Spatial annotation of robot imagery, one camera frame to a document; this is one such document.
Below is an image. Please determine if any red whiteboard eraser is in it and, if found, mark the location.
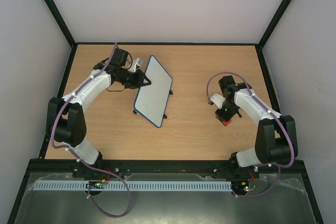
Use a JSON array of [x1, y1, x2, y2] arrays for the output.
[[222, 120, 232, 126]]

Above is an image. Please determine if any small blue-framed whiteboard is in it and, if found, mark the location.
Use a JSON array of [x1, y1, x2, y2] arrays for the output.
[[133, 55, 173, 128]]

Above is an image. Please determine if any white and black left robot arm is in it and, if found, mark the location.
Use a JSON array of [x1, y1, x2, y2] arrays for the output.
[[46, 46, 151, 165]]

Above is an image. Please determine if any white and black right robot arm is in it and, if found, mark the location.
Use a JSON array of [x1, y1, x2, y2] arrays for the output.
[[210, 76, 298, 178]]

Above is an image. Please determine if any right controller circuit board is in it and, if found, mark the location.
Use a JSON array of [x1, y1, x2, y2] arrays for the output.
[[231, 181, 257, 196]]

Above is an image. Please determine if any controller circuit board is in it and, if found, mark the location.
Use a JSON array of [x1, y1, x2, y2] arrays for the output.
[[231, 181, 257, 196], [85, 179, 109, 189]]

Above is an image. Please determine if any left controller circuit board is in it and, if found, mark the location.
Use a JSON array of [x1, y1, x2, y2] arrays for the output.
[[85, 179, 109, 189]]

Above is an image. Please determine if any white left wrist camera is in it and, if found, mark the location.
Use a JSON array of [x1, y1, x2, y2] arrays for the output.
[[128, 58, 143, 73]]

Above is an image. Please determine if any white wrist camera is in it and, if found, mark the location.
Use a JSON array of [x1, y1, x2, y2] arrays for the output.
[[208, 93, 225, 109], [128, 58, 143, 73]]

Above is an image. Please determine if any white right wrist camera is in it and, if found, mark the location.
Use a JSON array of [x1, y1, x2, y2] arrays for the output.
[[208, 93, 225, 109]]

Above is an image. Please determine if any black enclosure frame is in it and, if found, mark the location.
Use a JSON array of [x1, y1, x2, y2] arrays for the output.
[[8, 0, 323, 223]]

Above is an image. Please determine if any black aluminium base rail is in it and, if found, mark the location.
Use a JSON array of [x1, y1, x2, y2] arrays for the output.
[[28, 158, 307, 180]]

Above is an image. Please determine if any light blue slotted cable duct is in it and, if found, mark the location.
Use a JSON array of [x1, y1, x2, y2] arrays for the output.
[[33, 180, 232, 192]]

